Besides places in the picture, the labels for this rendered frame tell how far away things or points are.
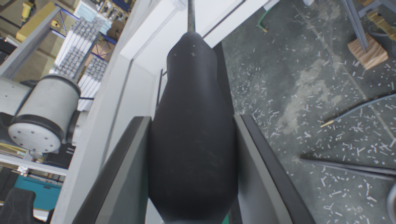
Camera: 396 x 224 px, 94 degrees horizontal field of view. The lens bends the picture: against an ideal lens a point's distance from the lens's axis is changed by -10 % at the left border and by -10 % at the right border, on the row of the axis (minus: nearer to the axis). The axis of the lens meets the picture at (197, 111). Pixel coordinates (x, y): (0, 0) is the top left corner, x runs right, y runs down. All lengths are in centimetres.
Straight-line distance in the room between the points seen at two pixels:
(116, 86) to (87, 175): 10
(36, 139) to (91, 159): 21
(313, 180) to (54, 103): 98
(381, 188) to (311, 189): 26
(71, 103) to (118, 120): 21
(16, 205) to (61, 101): 17
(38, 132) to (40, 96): 7
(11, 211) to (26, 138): 12
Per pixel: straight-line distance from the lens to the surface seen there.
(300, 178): 107
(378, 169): 87
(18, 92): 44
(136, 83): 26
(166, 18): 25
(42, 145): 41
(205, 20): 25
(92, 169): 19
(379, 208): 98
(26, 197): 33
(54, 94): 41
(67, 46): 495
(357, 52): 121
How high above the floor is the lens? 97
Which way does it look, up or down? 33 degrees down
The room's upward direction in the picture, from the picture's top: 60 degrees counter-clockwise
